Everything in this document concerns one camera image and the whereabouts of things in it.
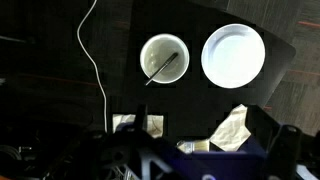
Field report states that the small pale brush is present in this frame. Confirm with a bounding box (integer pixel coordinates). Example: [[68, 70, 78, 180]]
[[176, 139, 211, 154]]

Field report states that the dark spoon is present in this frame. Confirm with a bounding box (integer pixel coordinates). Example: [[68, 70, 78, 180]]
[[144, 52, 179, 87]]

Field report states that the white round plate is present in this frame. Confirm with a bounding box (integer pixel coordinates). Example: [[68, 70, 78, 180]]
[[200, 23, 267, 90]]

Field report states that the crumpled grey cloth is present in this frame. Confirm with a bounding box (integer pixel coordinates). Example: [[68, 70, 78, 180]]
[[112, 113, 165, 139]]

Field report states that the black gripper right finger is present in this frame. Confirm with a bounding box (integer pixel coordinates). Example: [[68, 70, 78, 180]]
[[245, 104, 303, 180]]

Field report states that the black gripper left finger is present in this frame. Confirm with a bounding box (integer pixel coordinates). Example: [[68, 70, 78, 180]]
[[99, 104, 178, 180]]

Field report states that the crumpled brown paper bag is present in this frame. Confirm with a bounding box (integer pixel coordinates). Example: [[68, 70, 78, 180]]
[[209, 103, 253, 153]]

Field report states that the thin white cable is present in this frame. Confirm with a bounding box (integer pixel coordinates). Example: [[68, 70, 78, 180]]
[[76, 0, 109, 133]]

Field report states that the white round bowl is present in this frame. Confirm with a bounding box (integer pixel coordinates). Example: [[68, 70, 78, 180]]
[[139, 33, 190, 85]]

